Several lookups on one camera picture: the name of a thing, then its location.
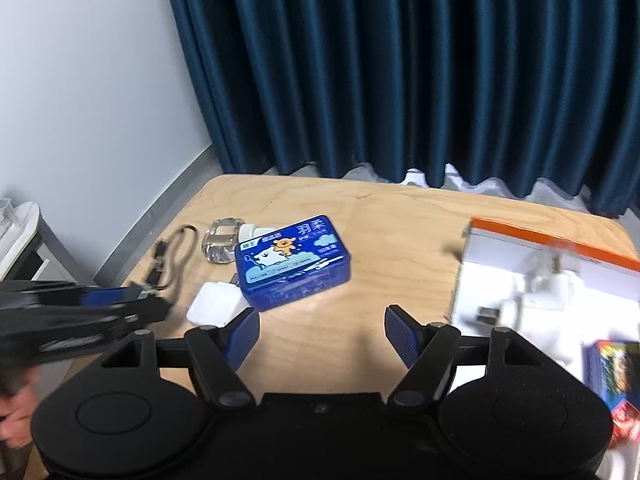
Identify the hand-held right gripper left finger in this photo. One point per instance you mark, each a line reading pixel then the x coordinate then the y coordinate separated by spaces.
pixel 242 340

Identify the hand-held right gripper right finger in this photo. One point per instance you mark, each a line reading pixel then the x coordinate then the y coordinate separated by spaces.
pixel 400 337

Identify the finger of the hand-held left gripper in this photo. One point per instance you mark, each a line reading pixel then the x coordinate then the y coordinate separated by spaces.
pixel 102 296
pixel 150 310

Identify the blue printed tin box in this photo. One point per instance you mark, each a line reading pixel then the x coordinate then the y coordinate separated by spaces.
pixel 290 270

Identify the orange-edged white box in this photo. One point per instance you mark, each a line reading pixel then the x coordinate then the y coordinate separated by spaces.
pixel 500 270

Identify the person's left hand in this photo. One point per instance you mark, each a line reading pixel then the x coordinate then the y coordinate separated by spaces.
pixel 17 410

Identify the white square power adapter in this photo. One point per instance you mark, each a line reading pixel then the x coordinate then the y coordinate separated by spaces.
pixel 212 302

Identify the small black object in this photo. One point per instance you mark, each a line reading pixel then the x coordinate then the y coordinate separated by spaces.
pixel 487 316

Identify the white cabinet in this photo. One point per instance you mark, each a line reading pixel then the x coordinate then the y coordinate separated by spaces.
pixel 20 232

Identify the white ribbed cap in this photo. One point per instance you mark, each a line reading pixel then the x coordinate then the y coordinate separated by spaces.
pixel 248 234

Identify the white curtain lining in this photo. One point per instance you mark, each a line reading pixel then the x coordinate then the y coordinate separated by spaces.
pixel 550 195

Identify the blue colourful card pack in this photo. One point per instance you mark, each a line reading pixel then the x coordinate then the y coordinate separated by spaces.
pixel 615 370

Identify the red card pack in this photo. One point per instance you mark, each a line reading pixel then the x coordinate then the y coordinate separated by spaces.
pixel 627 422

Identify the dark blue curtain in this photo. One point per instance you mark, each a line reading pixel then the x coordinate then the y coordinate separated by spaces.
pixel 400 70

